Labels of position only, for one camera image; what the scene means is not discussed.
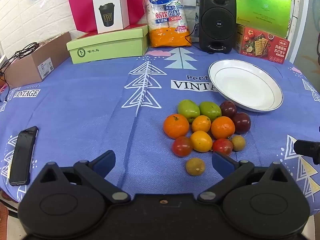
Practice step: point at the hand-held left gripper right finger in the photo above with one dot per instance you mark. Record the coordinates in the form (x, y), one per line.
(222, 160)

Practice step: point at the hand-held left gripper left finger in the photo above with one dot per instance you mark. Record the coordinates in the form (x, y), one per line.
(105, 160)

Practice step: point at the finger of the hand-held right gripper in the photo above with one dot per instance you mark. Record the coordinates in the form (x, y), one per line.
(306, 148)

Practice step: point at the red tomato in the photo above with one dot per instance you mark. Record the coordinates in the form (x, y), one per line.
(222, 147)

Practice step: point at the brown longan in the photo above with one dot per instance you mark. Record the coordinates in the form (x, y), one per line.
(195, 166)
(238, 143)

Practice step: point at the small yellow citrus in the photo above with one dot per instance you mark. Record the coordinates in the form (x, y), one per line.
(201, 141)
(201, 123)

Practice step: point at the large orange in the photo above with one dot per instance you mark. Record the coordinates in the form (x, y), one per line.
(176, 126)
(223, 127)

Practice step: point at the red-yellow apple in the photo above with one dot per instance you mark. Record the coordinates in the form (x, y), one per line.
(182, 146)

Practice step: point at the purple passion fruit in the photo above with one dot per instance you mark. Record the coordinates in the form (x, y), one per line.
(228, 108)
(241, 122)

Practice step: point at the green fruit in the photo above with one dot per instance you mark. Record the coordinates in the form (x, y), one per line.
(210, 111)
(188, 110)

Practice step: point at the white plate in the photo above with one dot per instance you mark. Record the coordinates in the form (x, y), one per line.
(246, 85)

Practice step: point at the blue printed tablecloth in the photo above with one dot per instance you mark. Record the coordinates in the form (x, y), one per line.
(87, 100)

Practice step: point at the black smartphone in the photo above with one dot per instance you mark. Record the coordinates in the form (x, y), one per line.
(22, 155)

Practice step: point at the red cracker box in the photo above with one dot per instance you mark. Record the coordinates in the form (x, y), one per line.
(265, 45)

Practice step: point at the green shoe box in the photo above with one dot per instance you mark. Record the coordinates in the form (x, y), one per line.
(107, 46)

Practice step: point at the brown cardboard box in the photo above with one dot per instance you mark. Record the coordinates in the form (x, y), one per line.
(32, 62)

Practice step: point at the black speaker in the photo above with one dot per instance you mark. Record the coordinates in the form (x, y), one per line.
(217, 20)

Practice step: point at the white box with cup print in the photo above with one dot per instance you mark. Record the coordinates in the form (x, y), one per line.
(111, 11)

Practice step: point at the green gift box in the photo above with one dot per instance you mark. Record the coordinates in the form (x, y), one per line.
(262, 5)

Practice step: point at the orange paper cup pack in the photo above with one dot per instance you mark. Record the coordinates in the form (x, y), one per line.
(166, 17)

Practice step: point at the pink paper bag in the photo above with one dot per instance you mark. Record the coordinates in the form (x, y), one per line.
(77, 5)

